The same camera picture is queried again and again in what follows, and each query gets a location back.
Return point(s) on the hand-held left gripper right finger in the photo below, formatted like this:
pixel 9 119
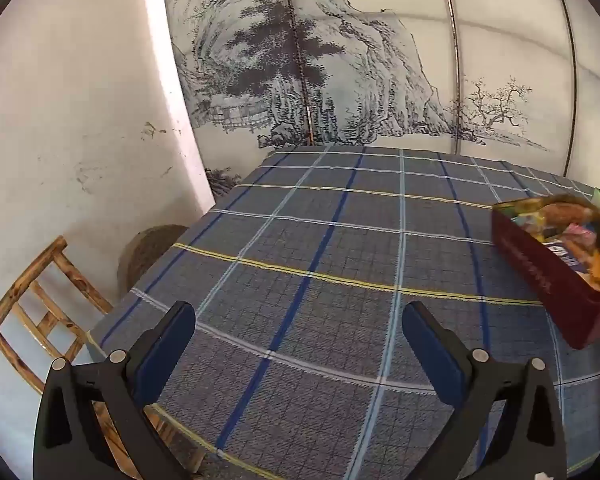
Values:
pixel 432 355

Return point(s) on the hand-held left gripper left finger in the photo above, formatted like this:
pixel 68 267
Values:
pixel 166 350

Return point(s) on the dark red snack box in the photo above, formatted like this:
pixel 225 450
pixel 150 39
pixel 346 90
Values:
pixel 545 265

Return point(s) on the woven straw stool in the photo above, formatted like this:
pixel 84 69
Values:
pixel 142 255

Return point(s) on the blue plaid tablecloth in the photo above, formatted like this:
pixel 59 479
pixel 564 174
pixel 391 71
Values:
pixel 340 280

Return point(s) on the wooden chair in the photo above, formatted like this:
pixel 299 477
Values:
pixel 45 310

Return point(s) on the blue white snack packet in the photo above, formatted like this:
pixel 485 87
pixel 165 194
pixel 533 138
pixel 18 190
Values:
pixel 566 255

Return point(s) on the ink landscape folding screen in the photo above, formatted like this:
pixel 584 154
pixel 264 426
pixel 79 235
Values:
pixel 370 55

